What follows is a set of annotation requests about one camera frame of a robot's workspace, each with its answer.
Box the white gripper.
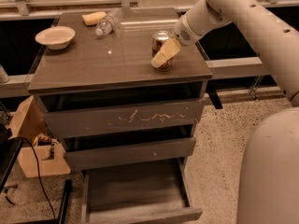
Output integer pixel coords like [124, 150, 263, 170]
[151, 15, 201, 68]

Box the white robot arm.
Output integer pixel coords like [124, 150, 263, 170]
[151, 0, 299, 224]

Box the orange soda can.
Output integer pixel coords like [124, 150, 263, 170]
[151, 30, 172, 71]

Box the black post on floor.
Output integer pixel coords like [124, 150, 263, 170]
[57, 179, 72, 224]

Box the yellow sponge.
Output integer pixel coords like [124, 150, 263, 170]
[82, 11, 106, 26]

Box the grey drawer cabinet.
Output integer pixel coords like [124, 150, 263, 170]
[27, 7, 214, 224]

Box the cardboard box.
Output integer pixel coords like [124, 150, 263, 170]
[8, 96, 70, 177]

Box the metal railing frame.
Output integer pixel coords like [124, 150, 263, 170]
[0, 0, 299, 102]

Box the black cable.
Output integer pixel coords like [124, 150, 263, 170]
[12, 136, 58, 221]

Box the grey open bottom drawer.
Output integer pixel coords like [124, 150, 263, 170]
[81, 159, 203, 224]

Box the grey middle drawer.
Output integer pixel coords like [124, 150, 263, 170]
[64, 137, 196, 171]

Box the white bowl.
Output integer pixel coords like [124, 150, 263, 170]
[36, 26, 76, 50]

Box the clear plastic water bottle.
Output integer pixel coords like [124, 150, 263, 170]
[95, 7, 122, 36]

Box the black furniture at left edge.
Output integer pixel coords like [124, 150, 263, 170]
[0, 124, 23, 193]

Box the grey top drawer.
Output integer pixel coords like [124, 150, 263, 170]
[44, 99, 203, 138]

